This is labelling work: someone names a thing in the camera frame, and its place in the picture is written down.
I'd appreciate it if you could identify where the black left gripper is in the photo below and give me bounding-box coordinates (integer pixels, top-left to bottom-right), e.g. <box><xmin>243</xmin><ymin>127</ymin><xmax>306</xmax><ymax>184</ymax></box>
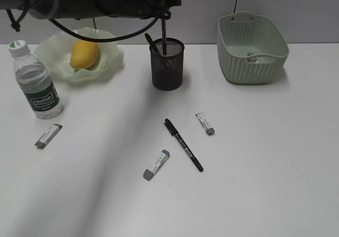
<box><xmin>97</xmin><ymin>0</ymin><xmax>182</xmax><ymax>20</ymax></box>

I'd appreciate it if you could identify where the black marker pen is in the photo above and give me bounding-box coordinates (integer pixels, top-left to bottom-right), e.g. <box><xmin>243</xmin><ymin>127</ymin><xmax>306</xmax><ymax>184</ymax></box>
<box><xmin>164</xmin><ymin>118</ymin><xmax>203</xmax><ymax>172</ymax></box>
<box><xmin>145</xmin><ymin>33</ymin><xmax>162</xmax><ymax>56</ymax></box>
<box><xmin>161</xmin><ymin>20</ymin><xmax>167</xmax><ymax>55</ymax></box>

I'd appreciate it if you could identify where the yellow mango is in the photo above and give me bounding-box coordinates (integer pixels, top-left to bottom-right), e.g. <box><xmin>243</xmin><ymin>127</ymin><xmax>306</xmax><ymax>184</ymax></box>
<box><xmin>70</xmin><ymin>40</ymin><xmax>99</xmax><ymax>70</ymax></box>

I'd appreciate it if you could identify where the white waste paper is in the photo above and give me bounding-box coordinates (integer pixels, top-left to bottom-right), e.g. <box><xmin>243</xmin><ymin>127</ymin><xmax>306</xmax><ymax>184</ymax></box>
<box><xmin>246</xmin><ymin>52</ymin><xmax>258</xmax><ymax>63</ymax></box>

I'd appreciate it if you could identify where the clear water bottle green label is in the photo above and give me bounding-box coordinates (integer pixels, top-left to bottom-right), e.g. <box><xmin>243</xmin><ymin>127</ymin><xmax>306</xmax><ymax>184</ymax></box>
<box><xmin>8</xmin><ymin>40</ymin><xmax>63</xmax><ymax>119</ymax></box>

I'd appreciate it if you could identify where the black mesh pen holder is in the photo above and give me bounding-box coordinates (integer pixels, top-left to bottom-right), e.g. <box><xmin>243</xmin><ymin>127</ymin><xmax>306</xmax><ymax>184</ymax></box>
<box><xmin>149</xmin><ymin>38</ymin><xmax>185</xmax><ymax>91</ymax></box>

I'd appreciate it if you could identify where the pale green wavy plate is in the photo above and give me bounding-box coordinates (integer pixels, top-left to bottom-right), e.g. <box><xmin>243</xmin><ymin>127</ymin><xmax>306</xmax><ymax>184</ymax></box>
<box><xmin>34</xmin><ymin>32</ymin><xmax>123</xmax><ymax>83</ymax></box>

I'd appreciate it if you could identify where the pale green woven basket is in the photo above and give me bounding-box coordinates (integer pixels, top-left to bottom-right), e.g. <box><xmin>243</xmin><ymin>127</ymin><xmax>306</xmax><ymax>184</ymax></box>
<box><xmin>217</xmin><ymin>12</ymin><xmax>289</xmax><ymax>85</ymax></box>

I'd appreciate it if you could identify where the grey white eraser right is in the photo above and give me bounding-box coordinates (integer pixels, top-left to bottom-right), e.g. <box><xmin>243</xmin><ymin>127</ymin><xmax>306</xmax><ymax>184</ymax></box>
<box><xmin>195</xmin><ymin>113</ymin><xmax>215</xmax><ymax>135</ymax></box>

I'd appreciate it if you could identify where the grey white eraser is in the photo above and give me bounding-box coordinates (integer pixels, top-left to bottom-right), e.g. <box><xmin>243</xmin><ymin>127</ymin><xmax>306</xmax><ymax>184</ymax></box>
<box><xmin>34</xmin><ymin>124</ymin><xmax>63</xmax><ymax>149</ymax></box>
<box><xmin>195</xmin><ymin>113</ymin><xmax>215</xmax><ymax>135</ymax></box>
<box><xmin>143</xmin><ymin>150</ymin><xmax>170</xmax><ymax>181</ymax></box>

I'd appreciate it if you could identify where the grey white eraser left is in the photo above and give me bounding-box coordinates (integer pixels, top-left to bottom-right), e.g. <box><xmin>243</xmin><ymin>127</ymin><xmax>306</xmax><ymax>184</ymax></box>
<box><xmin>34</xmin><ymin>124</ymin><xmax>63</xmax><ymax>149</ymax></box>

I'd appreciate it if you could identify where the grey white eraser middle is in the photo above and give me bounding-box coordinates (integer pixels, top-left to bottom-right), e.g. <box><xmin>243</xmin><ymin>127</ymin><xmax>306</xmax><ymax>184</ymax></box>
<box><xmin>143</xmin><ymin>150</ymin><xmax>170</xmax><ymax>181</ymax></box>

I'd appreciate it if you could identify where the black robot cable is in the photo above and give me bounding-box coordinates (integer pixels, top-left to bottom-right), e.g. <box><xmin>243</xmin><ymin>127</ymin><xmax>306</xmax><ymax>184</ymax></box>
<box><xmin>5</xmin><ymin>0</ymin><xmax>167</xmax><ymax>43</ymax></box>

